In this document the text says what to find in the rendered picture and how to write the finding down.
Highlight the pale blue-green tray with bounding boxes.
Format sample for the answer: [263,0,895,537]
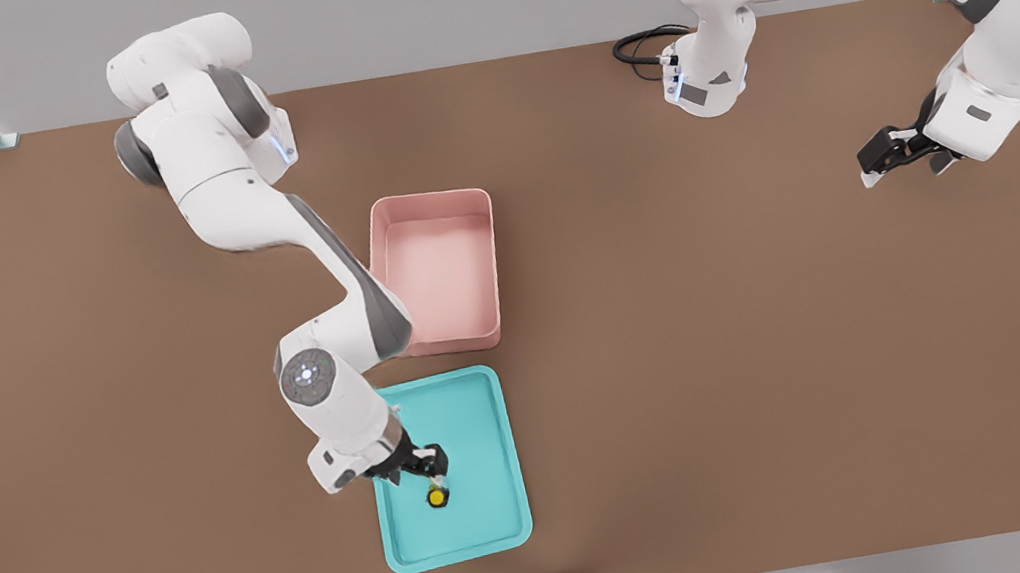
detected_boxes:
[358,360,539,573]

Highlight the black cable loop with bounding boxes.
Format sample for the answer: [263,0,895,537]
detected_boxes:
[610,21,700,89]

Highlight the pink box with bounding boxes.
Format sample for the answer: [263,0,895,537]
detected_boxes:
[359,181,515,365]

